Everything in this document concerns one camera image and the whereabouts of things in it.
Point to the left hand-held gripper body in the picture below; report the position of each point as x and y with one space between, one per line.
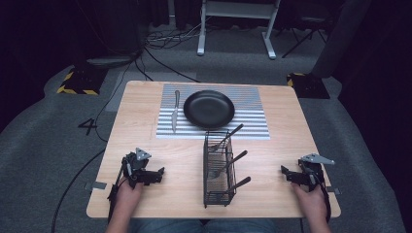
135 165

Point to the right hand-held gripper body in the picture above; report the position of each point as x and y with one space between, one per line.
312 171

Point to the person's right hand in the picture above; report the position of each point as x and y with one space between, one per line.
310 200

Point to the person's left hand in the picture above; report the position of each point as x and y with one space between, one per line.
128 194

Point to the grey tape strip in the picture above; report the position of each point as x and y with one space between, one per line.
335 190
96 185

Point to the silver table knife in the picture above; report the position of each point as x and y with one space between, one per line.
175 116

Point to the striped grey placemat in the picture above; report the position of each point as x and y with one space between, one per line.
246 127

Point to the black round plate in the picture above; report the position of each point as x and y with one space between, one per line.
209 109

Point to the dark stand base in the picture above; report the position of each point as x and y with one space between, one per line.
108 61

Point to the black tripod stand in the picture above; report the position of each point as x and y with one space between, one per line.
302 39

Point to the yellow-black striped base plate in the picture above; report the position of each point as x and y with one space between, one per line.
307 85
81 82

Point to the grey slanted post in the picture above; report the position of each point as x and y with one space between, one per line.
340 39

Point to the white metal desk frame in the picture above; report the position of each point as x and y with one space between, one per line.
203 29

